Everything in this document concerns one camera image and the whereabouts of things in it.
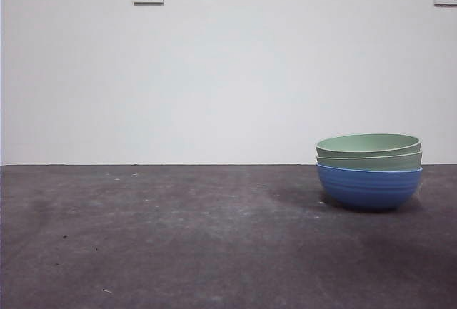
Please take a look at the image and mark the green ribbed bowl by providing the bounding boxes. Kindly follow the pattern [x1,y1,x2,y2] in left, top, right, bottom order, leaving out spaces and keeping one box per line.
[315,133,422,158]
[316,151,423,172]

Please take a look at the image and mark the blue ribbed bowl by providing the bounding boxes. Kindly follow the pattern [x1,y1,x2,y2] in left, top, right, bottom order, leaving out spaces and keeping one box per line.
[316,163,424,212]

